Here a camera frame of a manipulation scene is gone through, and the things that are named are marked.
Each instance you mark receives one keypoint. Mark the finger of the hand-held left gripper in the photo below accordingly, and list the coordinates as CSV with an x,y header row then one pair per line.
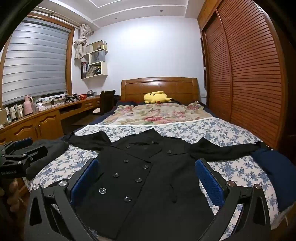
x,y
23,143
34,154

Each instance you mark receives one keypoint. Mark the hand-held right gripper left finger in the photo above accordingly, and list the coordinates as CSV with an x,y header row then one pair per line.
x,y
85,178

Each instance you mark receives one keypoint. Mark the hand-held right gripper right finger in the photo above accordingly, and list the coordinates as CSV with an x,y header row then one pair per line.
x,y
208,180

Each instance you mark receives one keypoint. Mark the black buttoned coat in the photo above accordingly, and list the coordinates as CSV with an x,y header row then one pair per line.
x,y
150,185

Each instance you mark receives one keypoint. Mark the dark grey garment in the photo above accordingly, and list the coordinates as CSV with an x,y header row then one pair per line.
x,y
54,149

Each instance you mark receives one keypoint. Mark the wooden desk cabinet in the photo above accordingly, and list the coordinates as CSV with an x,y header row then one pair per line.
x,y
46,122

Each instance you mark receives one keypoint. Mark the group of small bottles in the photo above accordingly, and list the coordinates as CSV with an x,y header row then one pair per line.
x,y
15,112

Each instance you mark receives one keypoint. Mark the pink thermos jug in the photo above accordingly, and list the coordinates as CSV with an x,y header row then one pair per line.
x,y
29,106

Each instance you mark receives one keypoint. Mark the white tissue box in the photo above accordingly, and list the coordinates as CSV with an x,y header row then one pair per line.
x,y
42,107

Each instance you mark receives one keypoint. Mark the blue floral bed sheet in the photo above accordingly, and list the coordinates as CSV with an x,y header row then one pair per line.
x,y
219,136

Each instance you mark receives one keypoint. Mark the black gadget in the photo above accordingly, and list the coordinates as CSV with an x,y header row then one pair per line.
x,y
70,98

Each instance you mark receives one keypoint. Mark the navy blue cloth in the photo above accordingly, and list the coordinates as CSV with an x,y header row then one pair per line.
x,y
277,171

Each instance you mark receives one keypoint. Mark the red basket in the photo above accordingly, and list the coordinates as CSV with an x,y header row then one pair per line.
x,y
82,96

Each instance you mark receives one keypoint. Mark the dark chair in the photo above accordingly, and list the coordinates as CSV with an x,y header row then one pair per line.
x,y
106,102

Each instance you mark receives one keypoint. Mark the grey window blind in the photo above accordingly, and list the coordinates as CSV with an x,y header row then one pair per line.
x,y
34,62

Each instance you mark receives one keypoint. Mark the pink floral quilt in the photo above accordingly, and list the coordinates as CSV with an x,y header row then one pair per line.
x,y
161,113

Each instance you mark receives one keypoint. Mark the grey bowl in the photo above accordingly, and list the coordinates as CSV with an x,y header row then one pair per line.
x,y
90,93

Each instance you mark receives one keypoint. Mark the yellow plush toy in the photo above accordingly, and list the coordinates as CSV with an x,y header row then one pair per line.
x,y
157,97

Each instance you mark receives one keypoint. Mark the wooden headboard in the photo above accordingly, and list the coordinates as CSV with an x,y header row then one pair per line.
x,y
161,84

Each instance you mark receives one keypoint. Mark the wooden louvred wardrobe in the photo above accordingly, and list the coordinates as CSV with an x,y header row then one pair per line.
x,y
249,81

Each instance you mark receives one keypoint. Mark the beige tied curtain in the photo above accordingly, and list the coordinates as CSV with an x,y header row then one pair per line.
x,y
79,46

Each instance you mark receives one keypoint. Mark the white wall shelf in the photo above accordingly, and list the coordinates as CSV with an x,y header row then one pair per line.
x,y
101,72

